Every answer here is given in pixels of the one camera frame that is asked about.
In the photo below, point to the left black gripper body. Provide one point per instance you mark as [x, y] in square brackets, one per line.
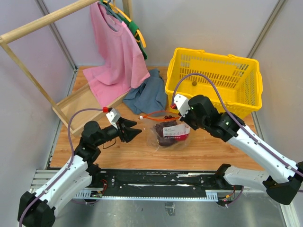
[111, 132]

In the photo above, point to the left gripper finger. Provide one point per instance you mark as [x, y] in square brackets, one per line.
[129, 134]
[125, 123]

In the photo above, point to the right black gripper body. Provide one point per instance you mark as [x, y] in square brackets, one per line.
[194, 123]

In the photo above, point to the clear zip top bag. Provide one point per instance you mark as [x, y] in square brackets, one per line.
[149, 120]

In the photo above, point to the dark purple grape bunch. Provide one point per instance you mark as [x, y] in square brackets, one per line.
[168, 122]

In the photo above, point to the red apple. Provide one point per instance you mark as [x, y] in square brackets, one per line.
[182, 137]

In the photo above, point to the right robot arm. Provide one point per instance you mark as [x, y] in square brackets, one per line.
[281, 179]

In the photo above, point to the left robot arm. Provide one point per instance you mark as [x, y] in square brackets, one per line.
[40, 209]

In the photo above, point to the blue grey cloth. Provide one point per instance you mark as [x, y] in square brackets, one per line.
[149, 97]

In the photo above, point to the wooden clothes rack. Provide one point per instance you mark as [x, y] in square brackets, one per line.
[23, 109]

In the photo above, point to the yellow plastic basket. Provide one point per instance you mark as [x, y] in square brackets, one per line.
[235, 80]

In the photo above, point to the pink t-shirt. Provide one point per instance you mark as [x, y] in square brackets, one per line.
[124, 66]

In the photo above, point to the green garment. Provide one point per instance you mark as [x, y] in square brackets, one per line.
[119, 18]

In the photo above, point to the yellow clothes hanger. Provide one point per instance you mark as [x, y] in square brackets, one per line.
[132, 26]

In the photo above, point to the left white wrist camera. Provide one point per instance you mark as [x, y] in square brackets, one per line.
[113, 116]

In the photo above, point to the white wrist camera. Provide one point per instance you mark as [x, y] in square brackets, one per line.
[113, 116]
[180, 103]

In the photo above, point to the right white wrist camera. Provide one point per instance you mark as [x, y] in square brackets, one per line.
[180, 103]

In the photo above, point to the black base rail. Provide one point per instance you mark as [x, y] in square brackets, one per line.
[156, 185]

